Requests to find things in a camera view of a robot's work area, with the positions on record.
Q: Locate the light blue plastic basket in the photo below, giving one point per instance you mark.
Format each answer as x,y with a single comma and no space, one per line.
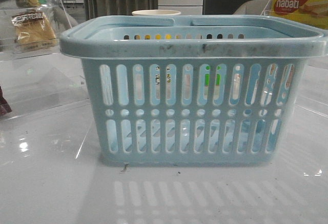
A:
192,89

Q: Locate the popcorn paper cup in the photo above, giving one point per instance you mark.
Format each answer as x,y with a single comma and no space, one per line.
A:
156,12

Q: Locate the clear acrylic left shelf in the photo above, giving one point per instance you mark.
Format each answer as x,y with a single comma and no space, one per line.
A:
43,79

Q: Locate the dark red biscuit packet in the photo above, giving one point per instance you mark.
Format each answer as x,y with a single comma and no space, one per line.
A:
5,107

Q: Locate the yellow nabati wafer box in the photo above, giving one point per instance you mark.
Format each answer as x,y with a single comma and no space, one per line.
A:
310,12

